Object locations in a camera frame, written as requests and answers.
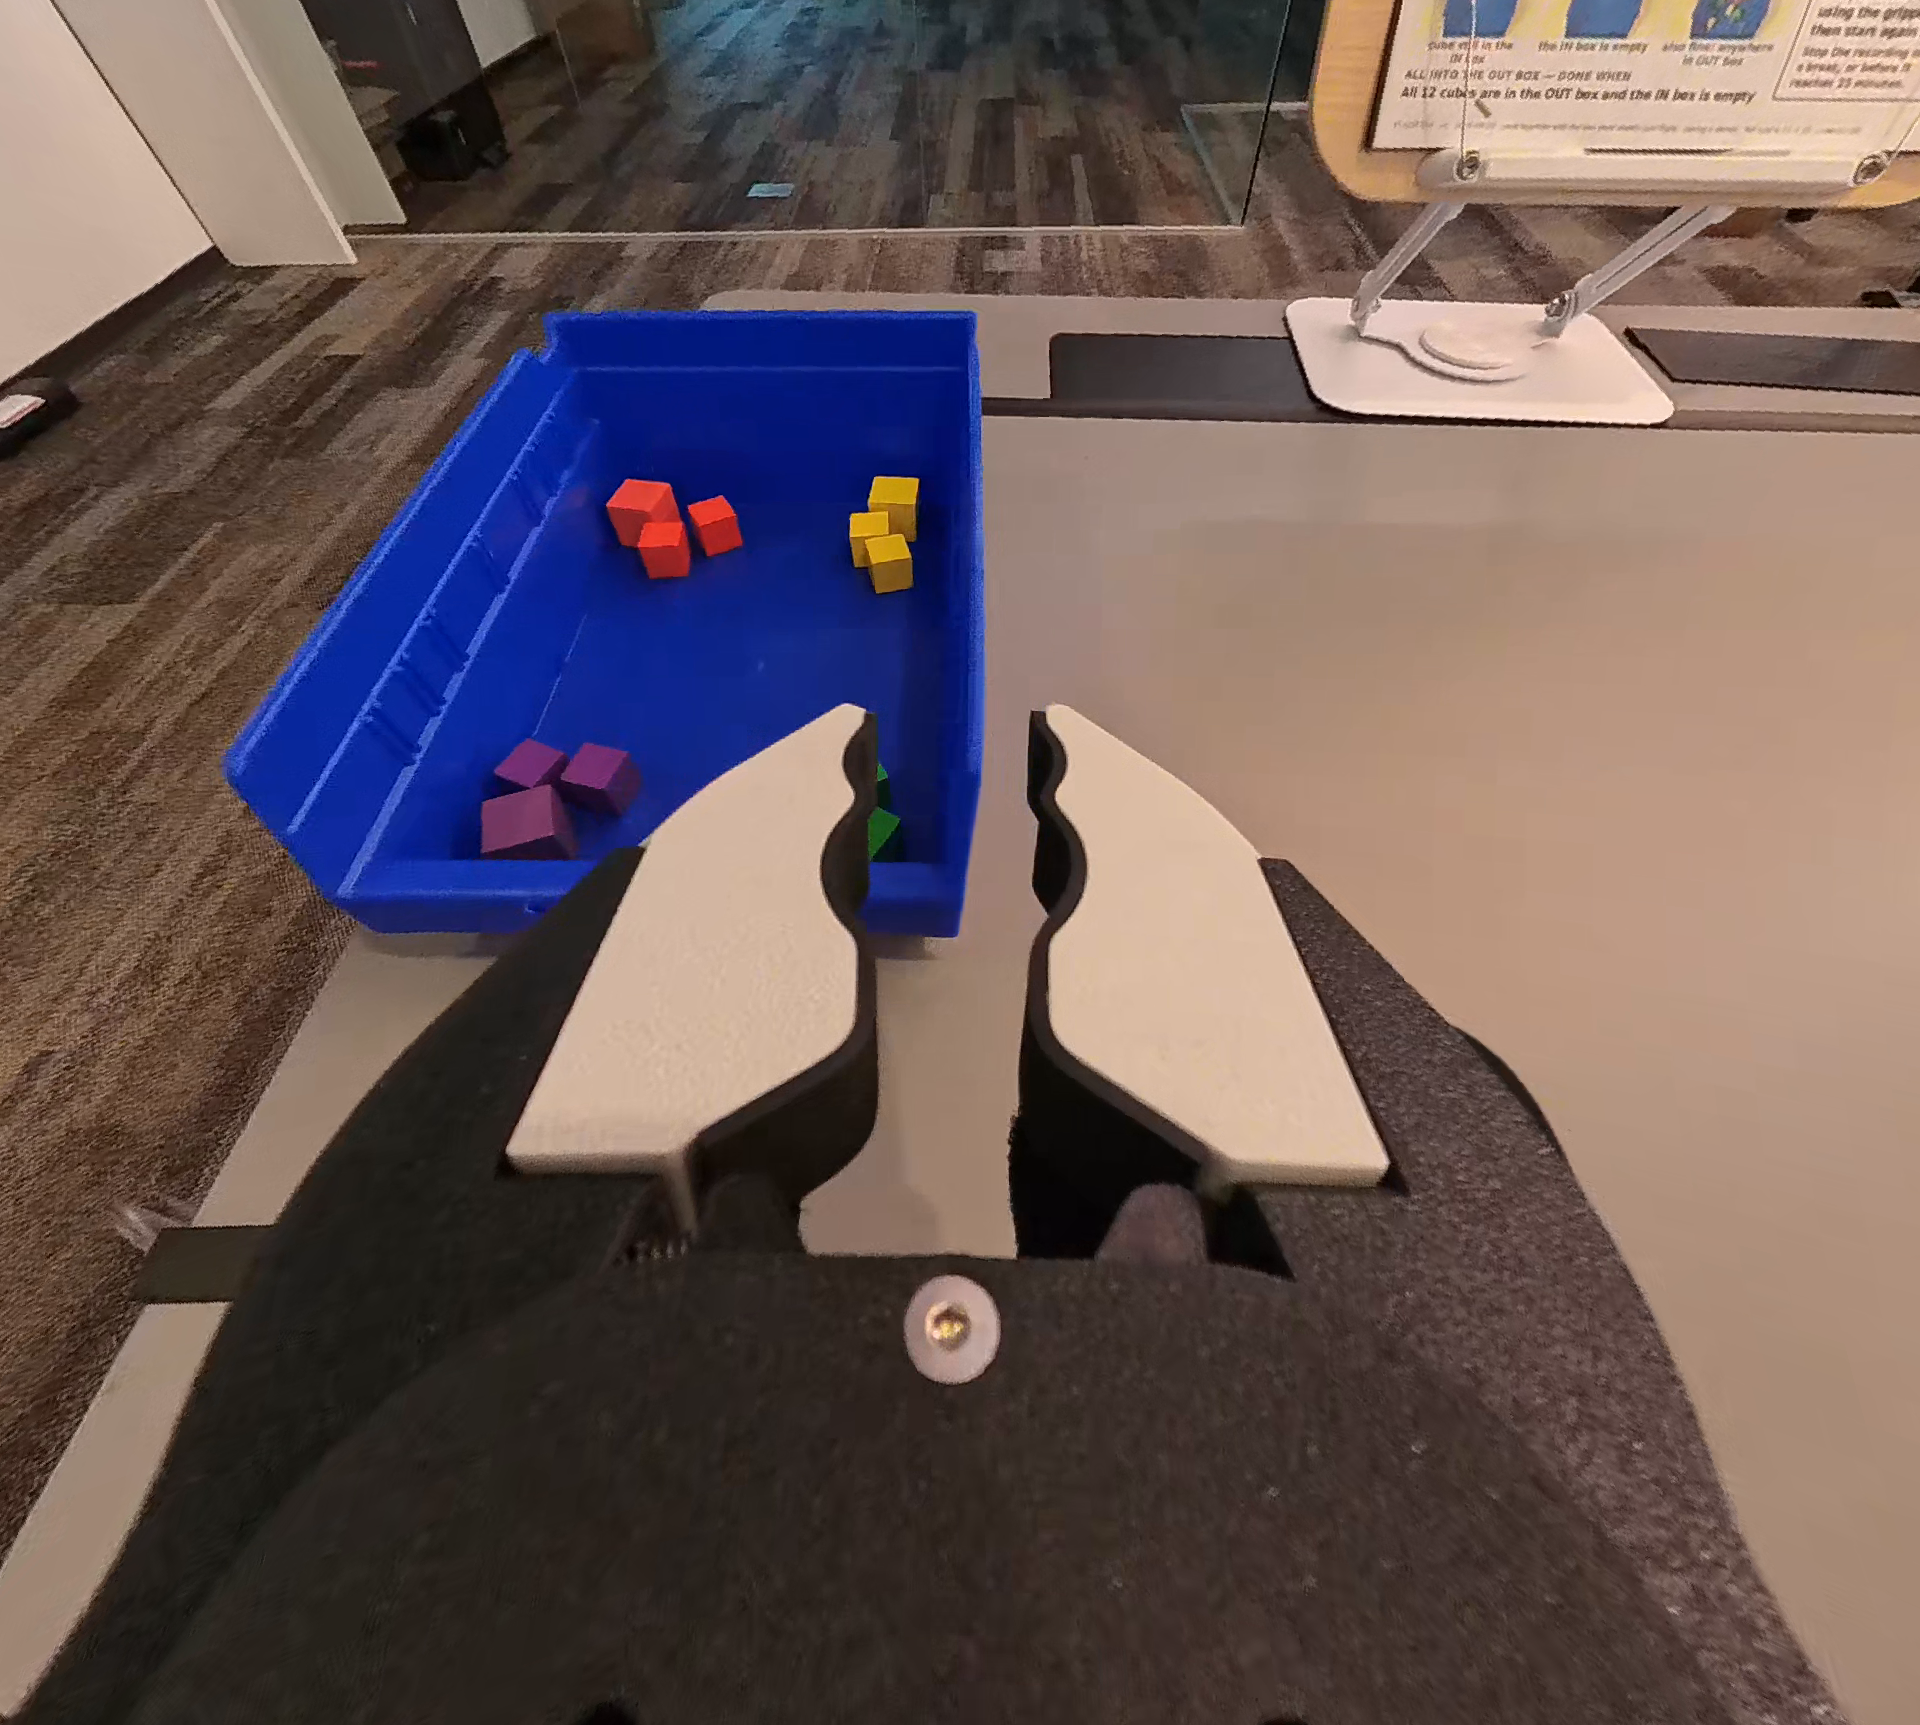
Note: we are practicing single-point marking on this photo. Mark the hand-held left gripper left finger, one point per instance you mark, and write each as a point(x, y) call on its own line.
point(705, 992)

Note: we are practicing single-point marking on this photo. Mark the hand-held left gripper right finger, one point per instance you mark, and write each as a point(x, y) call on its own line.
point(1200, 992)

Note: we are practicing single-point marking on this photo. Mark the purple wooden cube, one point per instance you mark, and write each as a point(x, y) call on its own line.
point(529, 766)
point(524, 825)
point(601, 778)

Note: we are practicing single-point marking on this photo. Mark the blue plastic bin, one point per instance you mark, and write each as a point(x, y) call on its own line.
point(721, 691)

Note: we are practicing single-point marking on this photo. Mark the yellow wooden cube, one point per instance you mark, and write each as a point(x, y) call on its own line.
point(865, 538)
point(894, 507)
point(891, 566)

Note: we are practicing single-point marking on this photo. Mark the black tape strip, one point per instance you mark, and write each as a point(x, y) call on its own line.
point(202, 1264)

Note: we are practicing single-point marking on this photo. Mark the instruction sheet on wooden stand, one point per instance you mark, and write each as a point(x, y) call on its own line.
point(1479, 384)

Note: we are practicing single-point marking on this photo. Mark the small black floor device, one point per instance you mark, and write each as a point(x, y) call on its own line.
point(39, 414)

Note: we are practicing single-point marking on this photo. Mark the dark grey cabinet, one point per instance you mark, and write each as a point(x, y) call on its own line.
point(390, 30)

